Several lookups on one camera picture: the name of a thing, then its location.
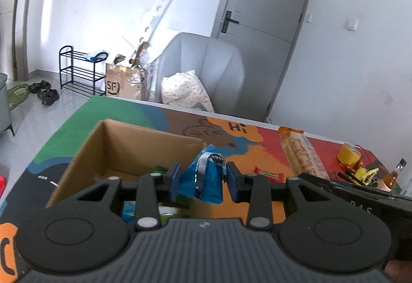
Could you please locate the grey door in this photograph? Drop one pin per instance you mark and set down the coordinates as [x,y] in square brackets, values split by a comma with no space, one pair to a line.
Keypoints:
[264,29]

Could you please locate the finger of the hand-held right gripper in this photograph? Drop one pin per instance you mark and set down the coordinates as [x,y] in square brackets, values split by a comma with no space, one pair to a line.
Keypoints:
[317,185]

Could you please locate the yellow tape roll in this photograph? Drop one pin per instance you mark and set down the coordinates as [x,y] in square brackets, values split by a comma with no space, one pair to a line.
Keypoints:
[350,155]

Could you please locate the white board with holes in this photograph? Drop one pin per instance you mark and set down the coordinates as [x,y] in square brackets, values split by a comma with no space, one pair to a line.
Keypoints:
[157,17]

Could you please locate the teal snack packet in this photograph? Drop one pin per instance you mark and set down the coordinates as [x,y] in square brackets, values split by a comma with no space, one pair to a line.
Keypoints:
[129,212]

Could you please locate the black slipper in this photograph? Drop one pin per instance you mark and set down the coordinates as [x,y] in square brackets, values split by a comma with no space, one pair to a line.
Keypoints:
[49,96]
[40,86]

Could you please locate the small red snack bar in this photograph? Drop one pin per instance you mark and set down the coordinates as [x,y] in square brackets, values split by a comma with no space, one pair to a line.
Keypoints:
[267,173]

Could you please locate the colourful printed table mat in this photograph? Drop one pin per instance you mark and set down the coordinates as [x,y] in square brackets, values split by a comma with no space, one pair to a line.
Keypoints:
[128,112]

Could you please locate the green doormat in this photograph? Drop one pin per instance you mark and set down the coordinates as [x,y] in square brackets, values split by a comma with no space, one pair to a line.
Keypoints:
[16,96]

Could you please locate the long cracker packet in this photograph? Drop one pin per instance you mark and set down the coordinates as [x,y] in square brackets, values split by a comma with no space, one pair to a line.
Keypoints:
[299,151]

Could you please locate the white wall switch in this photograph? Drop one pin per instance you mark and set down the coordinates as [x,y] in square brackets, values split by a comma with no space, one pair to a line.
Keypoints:
[352,23]

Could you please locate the large green snack packet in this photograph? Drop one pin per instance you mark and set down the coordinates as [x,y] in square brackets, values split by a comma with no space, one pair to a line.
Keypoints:
[161,169]

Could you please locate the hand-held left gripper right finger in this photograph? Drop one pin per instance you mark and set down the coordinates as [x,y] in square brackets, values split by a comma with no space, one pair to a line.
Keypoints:
[232,183]

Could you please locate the small green snack packet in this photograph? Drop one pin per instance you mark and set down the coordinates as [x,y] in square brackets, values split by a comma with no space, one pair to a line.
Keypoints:
[173,212]

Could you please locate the grey armchair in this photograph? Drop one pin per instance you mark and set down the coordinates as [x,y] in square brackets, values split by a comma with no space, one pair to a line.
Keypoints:
[206,64]

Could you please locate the glass bottle orange drink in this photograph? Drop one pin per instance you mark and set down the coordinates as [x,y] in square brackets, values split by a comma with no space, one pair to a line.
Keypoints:
[393,178]

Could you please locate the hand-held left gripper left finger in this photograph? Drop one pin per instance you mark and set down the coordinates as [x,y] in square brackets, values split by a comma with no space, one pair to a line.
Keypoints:
[175,181]

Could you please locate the taped cardboard box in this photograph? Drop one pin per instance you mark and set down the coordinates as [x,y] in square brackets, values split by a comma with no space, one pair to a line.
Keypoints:
[124,83]

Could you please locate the blue item on shoe rack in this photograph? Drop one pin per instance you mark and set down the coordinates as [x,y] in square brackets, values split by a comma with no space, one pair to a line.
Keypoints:
[96,55]

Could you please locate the black shoe rack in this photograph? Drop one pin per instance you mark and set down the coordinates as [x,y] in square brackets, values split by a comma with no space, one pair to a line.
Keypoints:
[77,77]

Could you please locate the person's right hand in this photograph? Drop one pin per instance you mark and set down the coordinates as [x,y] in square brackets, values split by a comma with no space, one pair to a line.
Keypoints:
[402,271]

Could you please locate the blue snack packet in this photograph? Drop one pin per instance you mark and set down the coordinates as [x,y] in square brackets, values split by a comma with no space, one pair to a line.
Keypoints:
[206,183]

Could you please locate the grey sofa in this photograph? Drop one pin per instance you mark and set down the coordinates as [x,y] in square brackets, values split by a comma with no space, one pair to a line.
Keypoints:
[4,103]

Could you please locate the white wall outlet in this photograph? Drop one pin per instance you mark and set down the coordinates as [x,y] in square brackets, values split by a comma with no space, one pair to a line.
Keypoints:
[387,98]

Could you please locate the white dotted pillow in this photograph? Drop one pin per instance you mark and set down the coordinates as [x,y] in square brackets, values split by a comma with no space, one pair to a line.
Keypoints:
[185,91]

